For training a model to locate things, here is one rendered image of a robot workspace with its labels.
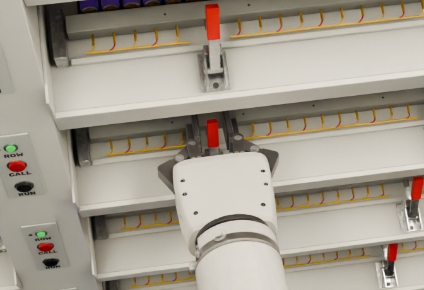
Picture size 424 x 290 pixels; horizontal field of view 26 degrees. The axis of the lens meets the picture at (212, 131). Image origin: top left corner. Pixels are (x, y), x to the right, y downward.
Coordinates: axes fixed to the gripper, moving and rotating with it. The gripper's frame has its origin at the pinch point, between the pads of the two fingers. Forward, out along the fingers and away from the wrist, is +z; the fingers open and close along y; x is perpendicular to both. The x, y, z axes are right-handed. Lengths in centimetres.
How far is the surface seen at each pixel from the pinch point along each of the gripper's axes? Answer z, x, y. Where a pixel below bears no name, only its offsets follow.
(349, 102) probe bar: 3.8, -1.8, 16.6
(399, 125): 2.0, -4.8, 22.3
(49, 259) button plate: -0.3, -18.6, -20.7
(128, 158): 2.0, -4.8, -9.5
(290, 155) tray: 0.8, -6.3, 9.1
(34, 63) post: -8.0, 19.4, -16.3
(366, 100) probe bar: 3.8, -1.8, 18.6
